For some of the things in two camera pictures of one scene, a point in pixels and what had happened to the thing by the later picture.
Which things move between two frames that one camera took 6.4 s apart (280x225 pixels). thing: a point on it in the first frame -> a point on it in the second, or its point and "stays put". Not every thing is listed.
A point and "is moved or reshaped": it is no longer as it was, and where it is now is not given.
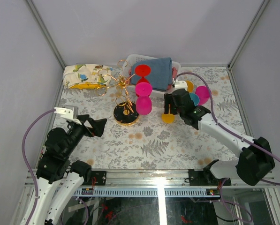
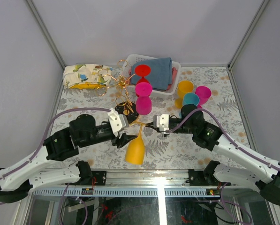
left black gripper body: x=78 y=131 -> x=103 y=135
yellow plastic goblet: x=168 y=118 is moved or reshaped
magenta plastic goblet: x=143 y=90 stays put
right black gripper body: x=173 y=108 -> x=175 y=121
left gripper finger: x=97 y=126 -> x=124 y=139
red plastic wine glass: x=142 y=70 stays put
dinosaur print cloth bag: x=87 y=76 stays put
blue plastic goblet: x=195 y=98 stays put
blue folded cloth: x=161 y=75 stays put
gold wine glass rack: x=126 y=113 stays put
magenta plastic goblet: x=203 y=94 stays put
